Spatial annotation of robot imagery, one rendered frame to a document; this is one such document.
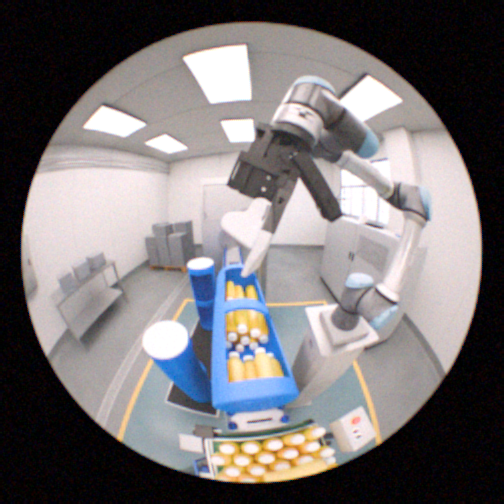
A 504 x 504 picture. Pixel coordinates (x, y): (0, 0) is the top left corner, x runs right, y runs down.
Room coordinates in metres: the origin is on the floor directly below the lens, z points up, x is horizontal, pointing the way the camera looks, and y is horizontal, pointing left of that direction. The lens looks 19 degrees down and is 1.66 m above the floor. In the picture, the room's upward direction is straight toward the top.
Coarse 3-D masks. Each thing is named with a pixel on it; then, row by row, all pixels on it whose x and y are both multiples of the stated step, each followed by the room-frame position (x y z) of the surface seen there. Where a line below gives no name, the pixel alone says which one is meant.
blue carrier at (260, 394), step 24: (240, 264) 0.97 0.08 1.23; (216, 288) 0.79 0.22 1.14; (216, 312) 0.54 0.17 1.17; (264, 312) 0.53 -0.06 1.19; (216, 336) 0.38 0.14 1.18; (216, 360) 0.27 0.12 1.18; (216, 384) 0.17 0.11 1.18; (240, 384) 0.16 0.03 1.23; (264, 384) 0.16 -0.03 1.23; (288, 384) 0.16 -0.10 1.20; (216, 408) 0.09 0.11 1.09; (240, 408) 0.11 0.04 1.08; (264, 408) 0.12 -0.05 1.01
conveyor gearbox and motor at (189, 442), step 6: (180, 438) -0.12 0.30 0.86; (186, 438) -0.10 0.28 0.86; (192, 438) -0.09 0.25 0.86; (198, 438) -0.08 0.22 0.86; (204, 438) -0.08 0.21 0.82; (180, 444) -0.16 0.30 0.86; (186, 444) -0.14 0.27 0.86; (192, 444) -0.13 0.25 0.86; (198, 444) -0.12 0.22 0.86; (204, 444) -0.11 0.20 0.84; (192, 450) -0.18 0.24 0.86; (198, 450) -0.16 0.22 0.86; (204, 450) -0.16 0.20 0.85
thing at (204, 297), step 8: (192, 272) 1.30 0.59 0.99; (200, 272) 1.30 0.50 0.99; (208, 272) 1.35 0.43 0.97; (192, 280) 1.45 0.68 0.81; (200, 280) 1.55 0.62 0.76; (208, 280) 1.57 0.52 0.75; (192, 288) 1.34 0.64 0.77; (200, 288) 1.54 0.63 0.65; (208, 288) 1.57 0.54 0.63; (200, 296) 1.52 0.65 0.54; (208, 296) 1.57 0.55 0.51; (200, 304) 1.30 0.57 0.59; (208, 304) 1.31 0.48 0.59; (200, 312) 1.47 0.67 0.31; (208, 312) 1.56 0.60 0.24; (200, 320) 1.34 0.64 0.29; (208, 320) 1.48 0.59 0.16; (208, 328) 1.30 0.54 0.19
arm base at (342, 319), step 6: (336, 306) 0.48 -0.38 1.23; (336, 312) 0.43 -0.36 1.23; (342, 312) 0.40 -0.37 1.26; (348, 312) 0.38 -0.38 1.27; (354, 312) 0.37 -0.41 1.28; (330, 318) 0.45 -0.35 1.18; (336, 318) 0.41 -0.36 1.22; (342, 318) 0.39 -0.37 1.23; (348, 318) 0.37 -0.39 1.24; (354, 318) 0.36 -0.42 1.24; (336, 324) 0.40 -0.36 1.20; (342, 324) 0.38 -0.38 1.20; (348, 324) 0.36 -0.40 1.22; (354, 324) 0.36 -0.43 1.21; (342, 330) 0.37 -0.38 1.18; (348, 330) 0.35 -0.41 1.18
